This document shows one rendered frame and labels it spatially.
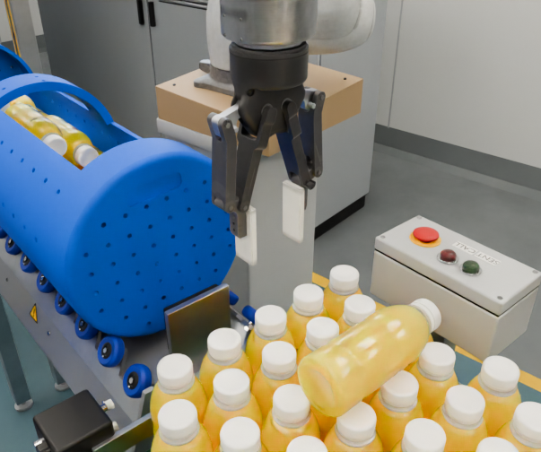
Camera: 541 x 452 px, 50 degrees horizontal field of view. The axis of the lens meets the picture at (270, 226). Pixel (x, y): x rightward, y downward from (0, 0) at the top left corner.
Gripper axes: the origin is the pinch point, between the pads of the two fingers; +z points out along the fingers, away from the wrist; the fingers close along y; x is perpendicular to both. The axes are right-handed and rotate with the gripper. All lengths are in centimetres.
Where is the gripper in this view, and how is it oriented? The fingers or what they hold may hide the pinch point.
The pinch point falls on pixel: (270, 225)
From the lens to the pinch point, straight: 64.9
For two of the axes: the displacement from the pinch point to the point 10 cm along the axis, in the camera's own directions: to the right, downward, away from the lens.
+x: 6.5, 3.9, -6.6
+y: -7.6, 3.3, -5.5
